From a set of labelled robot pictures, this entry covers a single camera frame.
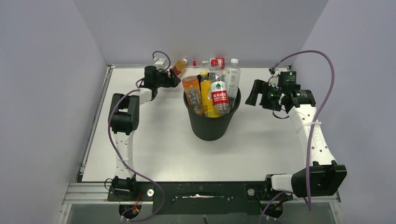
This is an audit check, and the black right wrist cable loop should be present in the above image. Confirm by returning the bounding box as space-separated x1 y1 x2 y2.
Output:
271 103 290 120

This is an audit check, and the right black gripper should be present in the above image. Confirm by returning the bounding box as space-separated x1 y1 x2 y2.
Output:
246 80 284 112

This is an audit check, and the orange drink bottle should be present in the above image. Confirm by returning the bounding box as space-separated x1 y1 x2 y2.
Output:
182 76 204 115

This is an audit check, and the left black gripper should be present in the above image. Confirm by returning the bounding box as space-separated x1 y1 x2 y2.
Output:
154 68 180 88

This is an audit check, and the clear bottle blue white label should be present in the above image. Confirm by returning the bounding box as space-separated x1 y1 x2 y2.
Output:
225 58 240 109

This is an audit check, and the black plastic waste bin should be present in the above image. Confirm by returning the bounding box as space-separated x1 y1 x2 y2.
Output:
183 89 241 141

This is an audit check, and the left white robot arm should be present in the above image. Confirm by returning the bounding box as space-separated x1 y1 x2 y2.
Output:
107 66 181 199

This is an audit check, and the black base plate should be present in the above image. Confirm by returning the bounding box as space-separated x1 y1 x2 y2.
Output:
107 180 293 215

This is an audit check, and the gold red tea bottle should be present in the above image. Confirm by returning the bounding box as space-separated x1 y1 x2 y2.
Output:
172 58 188 77

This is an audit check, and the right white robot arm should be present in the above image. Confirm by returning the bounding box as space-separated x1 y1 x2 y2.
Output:
245 71 347 199

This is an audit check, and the yellow honey pomelo drink bottle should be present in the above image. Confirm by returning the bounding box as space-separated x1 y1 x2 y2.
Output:
200 70 219 118

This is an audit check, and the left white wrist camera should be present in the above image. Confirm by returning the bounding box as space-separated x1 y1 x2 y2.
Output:
153 57 167 70

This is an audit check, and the clear bottle red blue label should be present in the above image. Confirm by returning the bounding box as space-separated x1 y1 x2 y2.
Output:
192 57 226 70

